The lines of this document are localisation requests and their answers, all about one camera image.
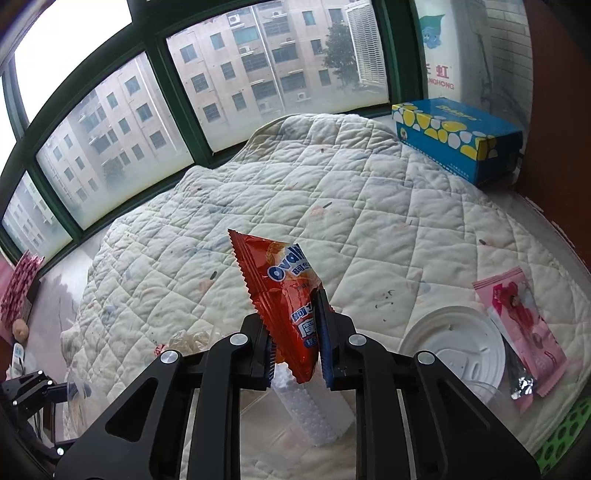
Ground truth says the green window frame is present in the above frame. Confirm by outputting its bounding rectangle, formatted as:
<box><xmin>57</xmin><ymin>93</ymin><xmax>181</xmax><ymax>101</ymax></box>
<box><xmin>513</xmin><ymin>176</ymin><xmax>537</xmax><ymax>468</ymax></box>
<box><xmin>0</xmin><ymin>0</ymin><xmax>423</xmax><ymax>278</ymax></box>

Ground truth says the green perforated basket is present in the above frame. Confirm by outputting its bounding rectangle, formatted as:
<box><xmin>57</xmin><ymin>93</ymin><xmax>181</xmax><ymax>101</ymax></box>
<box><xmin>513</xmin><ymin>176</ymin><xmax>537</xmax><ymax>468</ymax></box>
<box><xmin>533</xmin><ymin>397</ymin><xmax>591</xmax><ymax>476</ymax></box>

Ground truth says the white plastic cup lid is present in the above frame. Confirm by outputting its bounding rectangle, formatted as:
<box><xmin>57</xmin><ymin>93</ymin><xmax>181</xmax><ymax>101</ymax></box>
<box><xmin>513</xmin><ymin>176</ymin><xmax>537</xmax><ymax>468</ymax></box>
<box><xmin>399</xmin><ymin>307</ymin><xmax>506</xmax><ymax>394</ymax></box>

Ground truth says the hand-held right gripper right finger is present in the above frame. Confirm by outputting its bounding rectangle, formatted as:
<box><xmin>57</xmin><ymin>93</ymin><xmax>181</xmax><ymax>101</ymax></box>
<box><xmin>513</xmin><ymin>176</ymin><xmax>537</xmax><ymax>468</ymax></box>
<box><xmin>316</xmin><ymin>288</ymin><xmax>541</xmax><ymax>480</ymax></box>

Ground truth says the white quilted blanket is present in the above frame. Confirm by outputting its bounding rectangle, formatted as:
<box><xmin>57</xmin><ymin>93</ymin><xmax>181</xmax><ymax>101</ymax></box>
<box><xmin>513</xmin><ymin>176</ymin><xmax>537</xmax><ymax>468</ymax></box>
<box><xmin>60</xmin><ymin>113</ymin><xmax>585</xmax><ymax>480</ymax></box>

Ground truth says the pink snack packet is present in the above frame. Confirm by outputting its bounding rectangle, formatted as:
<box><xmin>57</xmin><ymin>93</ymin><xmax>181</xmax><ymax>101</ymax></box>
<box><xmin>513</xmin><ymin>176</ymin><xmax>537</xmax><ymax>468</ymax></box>
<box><xmin>473</xmin><ymin>269</ymin><xmax>568</xmax><ymax>413</ymax></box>

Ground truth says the blue spotted tissue box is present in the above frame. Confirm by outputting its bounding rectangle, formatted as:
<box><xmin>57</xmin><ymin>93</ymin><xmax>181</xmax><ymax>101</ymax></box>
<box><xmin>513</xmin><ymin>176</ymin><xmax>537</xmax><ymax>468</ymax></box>
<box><xmin>392</xmin><ymin>98</ymin><xmax>525</xmax><ymax>186</ymax></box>

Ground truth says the brown wooden cabinet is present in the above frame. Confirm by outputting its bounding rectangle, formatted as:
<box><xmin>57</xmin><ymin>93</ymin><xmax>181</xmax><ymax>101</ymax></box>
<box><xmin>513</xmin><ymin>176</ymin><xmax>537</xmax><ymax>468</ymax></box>
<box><xmin>517</xmin><ymin>0</ymin><xmax>591</xmax><ymax>278</ymax></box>

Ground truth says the orange snack packet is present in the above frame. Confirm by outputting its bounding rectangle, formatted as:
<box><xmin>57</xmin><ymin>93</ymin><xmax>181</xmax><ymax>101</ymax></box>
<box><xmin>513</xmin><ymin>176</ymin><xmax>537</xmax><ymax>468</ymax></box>
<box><xmin>228</xmin><ymin>228</ymin><xmax>324</xmax><ymax>385</ymax></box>

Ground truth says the clear plastic bag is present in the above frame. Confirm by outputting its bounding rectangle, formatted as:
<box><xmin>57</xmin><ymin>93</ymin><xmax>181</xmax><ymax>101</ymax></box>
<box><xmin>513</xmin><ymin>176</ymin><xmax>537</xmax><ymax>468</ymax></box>
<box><xmin>154</xmin><ymin>329</ymin><xmax>222</xmax><ymax>358</ymax></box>

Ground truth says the wall poster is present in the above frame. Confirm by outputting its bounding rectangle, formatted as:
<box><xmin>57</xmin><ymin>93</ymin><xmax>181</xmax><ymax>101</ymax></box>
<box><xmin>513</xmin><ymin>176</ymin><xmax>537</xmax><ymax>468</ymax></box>
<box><xmin>413</xmin><ymin>0</ymin><xmax>465</xmax><ymax>100</ymax></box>

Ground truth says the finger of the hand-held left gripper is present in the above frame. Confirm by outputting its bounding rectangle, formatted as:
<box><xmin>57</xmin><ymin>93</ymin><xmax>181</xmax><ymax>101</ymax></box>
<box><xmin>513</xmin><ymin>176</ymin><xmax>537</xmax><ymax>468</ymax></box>
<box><xmin>28</xmin><ymin>440</ymin><xmax>71</xmax><ymax>464</ymax></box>
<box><xmin>0</xmin><ymin>370</ymin><xmax>69</xmax><ymax>416</ymax></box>

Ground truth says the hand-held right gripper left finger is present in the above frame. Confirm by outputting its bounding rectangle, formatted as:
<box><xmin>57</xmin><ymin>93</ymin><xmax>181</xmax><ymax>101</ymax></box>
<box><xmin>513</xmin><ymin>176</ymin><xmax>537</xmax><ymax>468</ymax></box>
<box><xmin>54</xmin><ymin>313</ymin><xmax>279</xmax><ymax>480</ymax></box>

